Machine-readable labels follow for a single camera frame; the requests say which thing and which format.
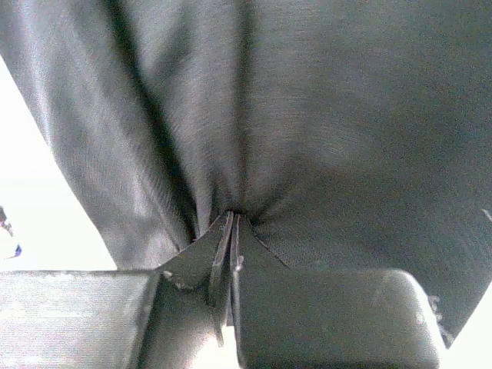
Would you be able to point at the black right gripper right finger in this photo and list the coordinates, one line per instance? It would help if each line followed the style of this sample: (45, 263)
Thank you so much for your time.
(297, 318)

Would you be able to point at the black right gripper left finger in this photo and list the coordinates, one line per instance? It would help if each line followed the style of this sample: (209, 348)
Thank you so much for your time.
(158, 318)

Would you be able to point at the black t shirt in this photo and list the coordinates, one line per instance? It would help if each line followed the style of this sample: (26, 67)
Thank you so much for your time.
(350, 134)

